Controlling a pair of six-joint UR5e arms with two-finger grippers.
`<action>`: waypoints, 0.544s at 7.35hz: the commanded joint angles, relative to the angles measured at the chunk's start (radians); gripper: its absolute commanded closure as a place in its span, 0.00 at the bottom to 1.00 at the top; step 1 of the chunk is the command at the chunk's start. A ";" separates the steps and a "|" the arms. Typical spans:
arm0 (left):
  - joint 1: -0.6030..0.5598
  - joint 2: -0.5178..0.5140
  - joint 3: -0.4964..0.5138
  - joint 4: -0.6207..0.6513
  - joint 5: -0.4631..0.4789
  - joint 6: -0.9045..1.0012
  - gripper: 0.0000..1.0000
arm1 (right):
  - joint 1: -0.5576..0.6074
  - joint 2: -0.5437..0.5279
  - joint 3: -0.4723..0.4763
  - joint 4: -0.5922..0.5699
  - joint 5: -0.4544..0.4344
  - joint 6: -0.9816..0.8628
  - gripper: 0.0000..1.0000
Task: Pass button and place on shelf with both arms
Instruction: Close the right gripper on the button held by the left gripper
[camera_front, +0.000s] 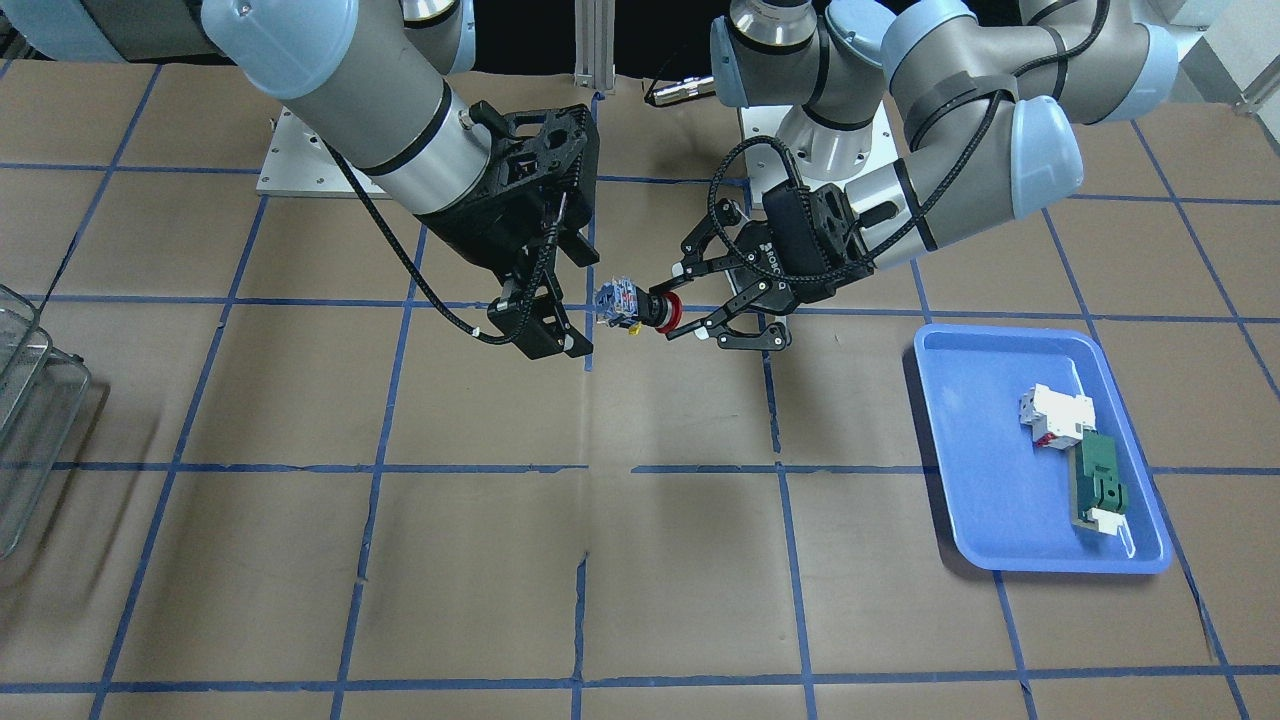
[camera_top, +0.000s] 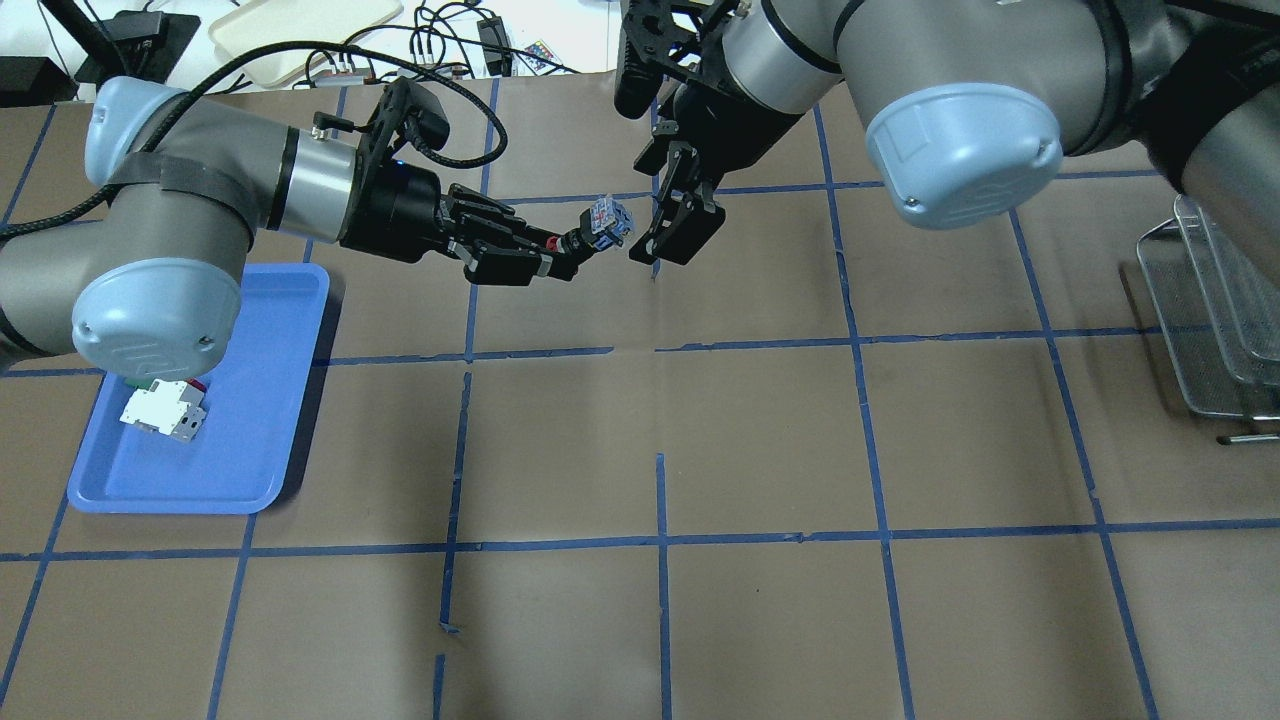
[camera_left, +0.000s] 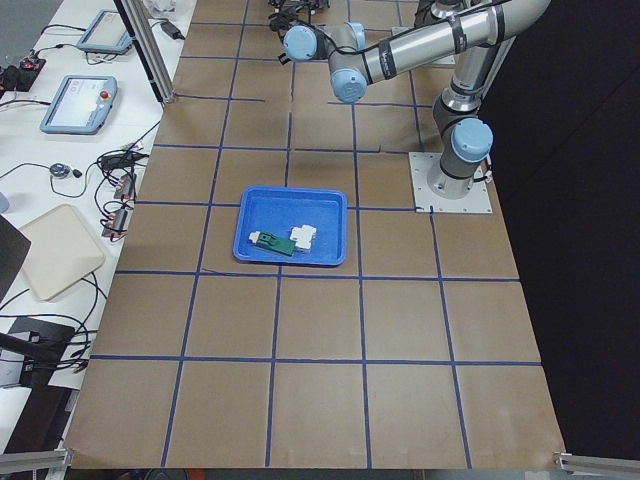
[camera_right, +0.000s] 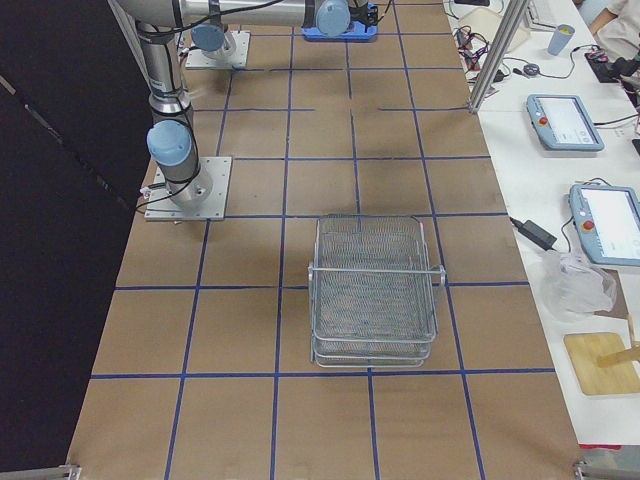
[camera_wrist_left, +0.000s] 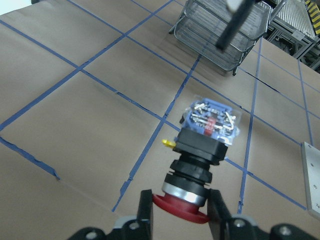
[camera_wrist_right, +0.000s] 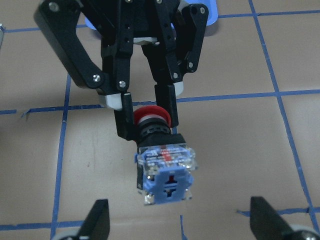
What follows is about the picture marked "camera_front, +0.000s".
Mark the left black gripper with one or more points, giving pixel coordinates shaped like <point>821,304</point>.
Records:
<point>779,252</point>

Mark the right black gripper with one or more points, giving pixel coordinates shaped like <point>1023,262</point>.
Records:
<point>478,233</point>

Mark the red push button switch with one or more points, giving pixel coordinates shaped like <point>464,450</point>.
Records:
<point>619,303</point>

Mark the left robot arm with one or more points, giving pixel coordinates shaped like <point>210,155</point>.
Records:
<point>906,132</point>

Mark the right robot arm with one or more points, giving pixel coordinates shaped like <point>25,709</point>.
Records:
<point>370,78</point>

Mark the white circuit breaker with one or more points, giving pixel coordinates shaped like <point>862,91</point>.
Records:
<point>1056,420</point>

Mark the blue plastic tray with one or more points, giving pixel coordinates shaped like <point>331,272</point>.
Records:
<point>1009,502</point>

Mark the green terminal block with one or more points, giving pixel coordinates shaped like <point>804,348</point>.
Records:
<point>1098,497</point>

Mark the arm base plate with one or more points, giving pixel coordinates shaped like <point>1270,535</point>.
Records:
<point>824,155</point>
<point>297,165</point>

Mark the aluminium frame post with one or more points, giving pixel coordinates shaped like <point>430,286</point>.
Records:
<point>593,32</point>

